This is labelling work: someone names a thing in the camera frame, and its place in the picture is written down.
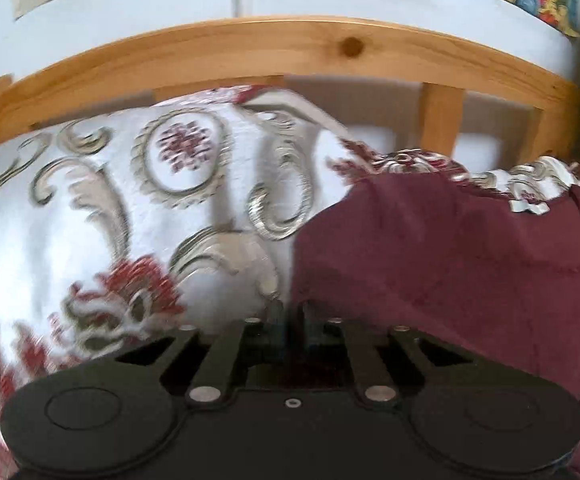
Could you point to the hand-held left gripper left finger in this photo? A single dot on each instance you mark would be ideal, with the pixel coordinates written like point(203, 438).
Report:
point(277, 331)

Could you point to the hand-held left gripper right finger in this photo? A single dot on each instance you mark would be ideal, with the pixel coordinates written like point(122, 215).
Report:
point(310, 332)

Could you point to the maroon garment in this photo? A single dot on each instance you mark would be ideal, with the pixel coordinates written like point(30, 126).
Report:
point(445, 260)

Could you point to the wooden bed frame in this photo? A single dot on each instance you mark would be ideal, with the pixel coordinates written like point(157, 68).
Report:
point(270, 45)

